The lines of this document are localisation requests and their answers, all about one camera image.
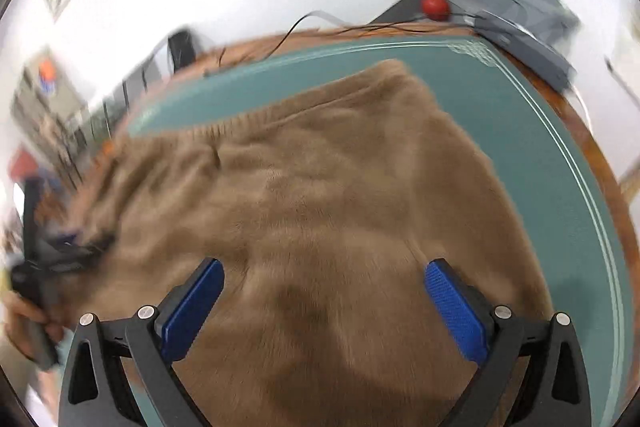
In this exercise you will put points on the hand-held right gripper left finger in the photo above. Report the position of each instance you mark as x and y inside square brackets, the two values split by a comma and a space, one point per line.
[195, 307]

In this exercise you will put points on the brown fleece pants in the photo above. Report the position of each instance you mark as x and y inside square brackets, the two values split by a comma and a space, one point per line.
[310, 187]

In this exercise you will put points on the black mesh chair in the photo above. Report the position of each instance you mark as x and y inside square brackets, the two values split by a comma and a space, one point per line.
[181, 49]

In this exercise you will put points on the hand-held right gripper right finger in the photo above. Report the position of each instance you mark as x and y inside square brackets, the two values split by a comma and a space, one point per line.
[455, 312]

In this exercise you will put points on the red board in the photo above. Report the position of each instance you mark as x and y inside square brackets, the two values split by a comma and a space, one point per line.
[21, 163]

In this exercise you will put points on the orange basketball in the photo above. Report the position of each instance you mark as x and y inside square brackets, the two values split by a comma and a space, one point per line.
[435, 7]

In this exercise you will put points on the grey power strip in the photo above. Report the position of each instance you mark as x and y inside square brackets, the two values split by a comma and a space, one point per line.
[530, 52]

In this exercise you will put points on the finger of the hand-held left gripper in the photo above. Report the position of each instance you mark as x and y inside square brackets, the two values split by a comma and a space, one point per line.
[95, 243]

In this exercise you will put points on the person's left hand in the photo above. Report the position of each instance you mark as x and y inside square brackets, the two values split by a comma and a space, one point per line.
[22, 322]

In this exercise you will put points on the glass table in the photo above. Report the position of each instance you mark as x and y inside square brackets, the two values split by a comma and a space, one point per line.
[145, 77]

